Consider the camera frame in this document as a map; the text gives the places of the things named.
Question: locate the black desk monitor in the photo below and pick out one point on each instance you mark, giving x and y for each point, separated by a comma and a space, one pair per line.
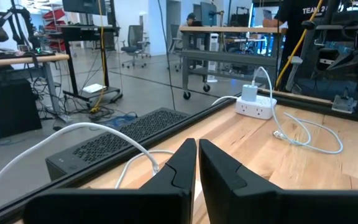
208, 14

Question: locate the grey metal corner bracket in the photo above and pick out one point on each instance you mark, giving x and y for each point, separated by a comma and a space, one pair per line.
343, 104

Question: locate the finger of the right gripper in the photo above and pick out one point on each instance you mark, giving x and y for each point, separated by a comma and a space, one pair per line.
350, 63

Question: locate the grey cart leg with caster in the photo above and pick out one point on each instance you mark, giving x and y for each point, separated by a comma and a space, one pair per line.
186, 77
206, 87

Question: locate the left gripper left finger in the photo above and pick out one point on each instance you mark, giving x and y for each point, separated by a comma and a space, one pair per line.
120, 208

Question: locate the person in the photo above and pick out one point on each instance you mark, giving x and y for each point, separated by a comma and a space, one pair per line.
291, 18
191, 20

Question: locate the blue-grey USB wall charger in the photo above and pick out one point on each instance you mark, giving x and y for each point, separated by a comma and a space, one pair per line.
249, 93

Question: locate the wooden round-edge table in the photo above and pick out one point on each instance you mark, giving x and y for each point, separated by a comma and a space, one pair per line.
23, 59

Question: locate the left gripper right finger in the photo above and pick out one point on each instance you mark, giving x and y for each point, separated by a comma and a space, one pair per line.
291, 208

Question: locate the grey power strip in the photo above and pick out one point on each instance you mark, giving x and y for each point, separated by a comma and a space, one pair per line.
93, 88

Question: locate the black cabinet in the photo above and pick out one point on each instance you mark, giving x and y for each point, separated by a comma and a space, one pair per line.
8, 109

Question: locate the black perforated computer case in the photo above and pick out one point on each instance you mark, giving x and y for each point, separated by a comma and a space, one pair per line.
120, 143

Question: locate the black background robot arm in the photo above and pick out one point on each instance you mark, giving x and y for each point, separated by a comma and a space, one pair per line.
17, 28

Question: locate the dark grey chair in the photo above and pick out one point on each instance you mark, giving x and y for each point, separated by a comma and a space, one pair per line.
135, 40

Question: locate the white computer tower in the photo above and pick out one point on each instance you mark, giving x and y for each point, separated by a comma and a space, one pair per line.
213, 43

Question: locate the black standing desk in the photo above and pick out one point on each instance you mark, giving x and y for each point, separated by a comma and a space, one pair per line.
85, 32

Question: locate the black monitor stand pole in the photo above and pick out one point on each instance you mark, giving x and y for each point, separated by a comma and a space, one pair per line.
111, 12

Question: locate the red storage rack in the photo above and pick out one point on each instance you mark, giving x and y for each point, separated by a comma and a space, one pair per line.
54, 25

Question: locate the white square power strip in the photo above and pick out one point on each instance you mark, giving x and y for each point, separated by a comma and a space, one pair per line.
256, 109

